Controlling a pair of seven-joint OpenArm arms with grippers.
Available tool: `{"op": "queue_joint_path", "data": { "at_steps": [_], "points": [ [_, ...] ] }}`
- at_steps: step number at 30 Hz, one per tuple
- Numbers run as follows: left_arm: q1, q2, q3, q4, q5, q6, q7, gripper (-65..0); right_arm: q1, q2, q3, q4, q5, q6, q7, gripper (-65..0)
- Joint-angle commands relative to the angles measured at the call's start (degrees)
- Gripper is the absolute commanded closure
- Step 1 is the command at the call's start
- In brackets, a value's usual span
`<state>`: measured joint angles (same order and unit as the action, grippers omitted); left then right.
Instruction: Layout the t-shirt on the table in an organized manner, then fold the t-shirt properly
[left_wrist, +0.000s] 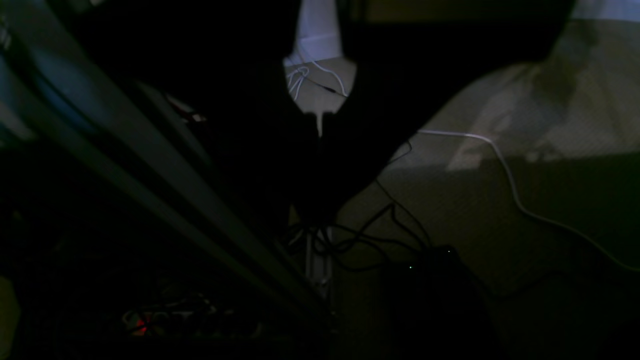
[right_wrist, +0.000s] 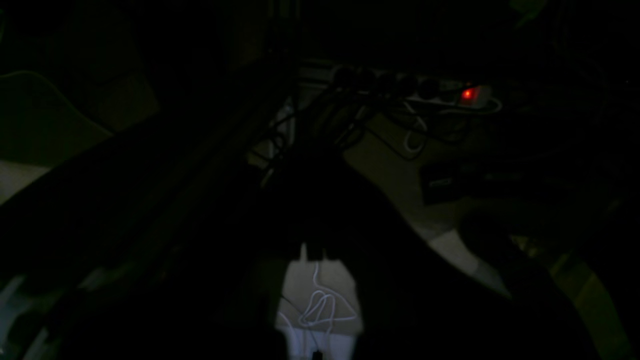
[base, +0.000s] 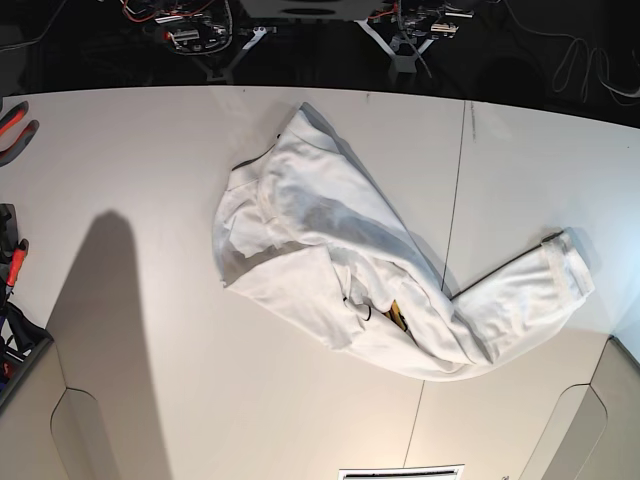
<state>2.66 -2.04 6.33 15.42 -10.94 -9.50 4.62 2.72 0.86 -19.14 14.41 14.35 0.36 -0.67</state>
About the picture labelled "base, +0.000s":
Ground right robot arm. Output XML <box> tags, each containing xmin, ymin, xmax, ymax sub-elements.
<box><xmin>121</xmin><ymin>1</ymin><xmax>278</xmax><ymax>85</ymax></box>

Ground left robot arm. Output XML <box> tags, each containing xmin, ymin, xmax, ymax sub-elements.
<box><xmin>355</xmin><ymin>0</ymin><xmax>481</xmax><ymax>83</ymax></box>

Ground orange grey pliers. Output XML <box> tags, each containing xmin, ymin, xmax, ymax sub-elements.
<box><xmin>0</xmin><ymin>100</ymin><xmax>40</xmax><ymax>168</ymax></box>

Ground white vent grille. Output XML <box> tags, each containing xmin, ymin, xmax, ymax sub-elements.
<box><xmin>337</xmin><ymin>464</ymin><xmax>465</xmax><ymax>480</ymax></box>

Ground white printed t-shirt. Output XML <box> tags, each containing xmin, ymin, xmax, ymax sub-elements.
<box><xmin>213</xmin><ymin>105</ymin><xmax>594</xmax><ymax>382</ymax></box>

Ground red handled tool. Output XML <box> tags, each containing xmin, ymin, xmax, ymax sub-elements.
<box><xmin>5</xmin><ymin>239</ymin><xmax>29</xmax><ymax>300</ymax></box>

